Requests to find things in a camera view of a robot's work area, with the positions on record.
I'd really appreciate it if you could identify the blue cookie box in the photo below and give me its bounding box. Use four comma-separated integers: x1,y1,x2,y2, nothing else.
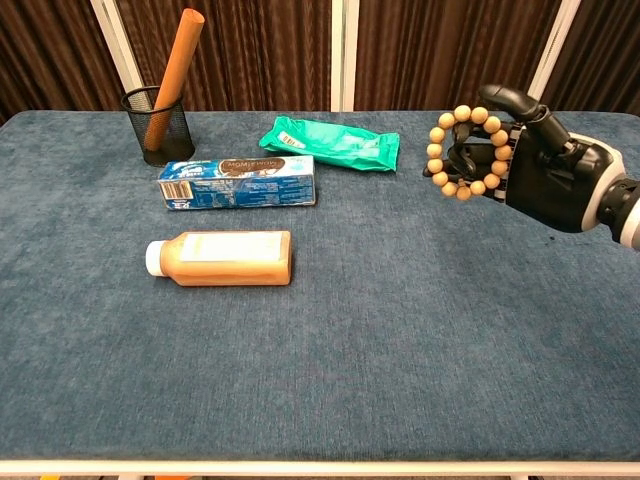
157,154,317,212

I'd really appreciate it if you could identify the wooden bead bracelet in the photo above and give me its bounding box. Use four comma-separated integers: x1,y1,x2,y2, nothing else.
426,104,514,202

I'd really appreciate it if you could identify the blue felt table cover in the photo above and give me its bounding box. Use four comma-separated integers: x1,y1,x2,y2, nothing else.
0,109,640,464

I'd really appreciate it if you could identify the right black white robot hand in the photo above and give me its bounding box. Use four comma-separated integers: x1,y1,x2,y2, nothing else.
422,84,627,235

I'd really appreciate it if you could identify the green wet wipes packet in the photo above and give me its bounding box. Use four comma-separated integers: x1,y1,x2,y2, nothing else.
258,115,401,173

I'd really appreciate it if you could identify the black mesh pen cup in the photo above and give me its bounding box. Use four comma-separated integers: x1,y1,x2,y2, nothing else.
121,85,197,168

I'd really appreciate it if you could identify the brown cylindrical stick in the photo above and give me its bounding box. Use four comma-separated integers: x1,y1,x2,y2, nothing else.
143,7,205,152

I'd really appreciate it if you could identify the orange juice bottle white cap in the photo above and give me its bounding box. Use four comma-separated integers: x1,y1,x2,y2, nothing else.
145,229,293,288

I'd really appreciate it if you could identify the brown pleated curtain panel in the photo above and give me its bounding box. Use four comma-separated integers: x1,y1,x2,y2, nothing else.
542,0,640,114
0,0,126,126
355,0,569,112
113,0,334,112

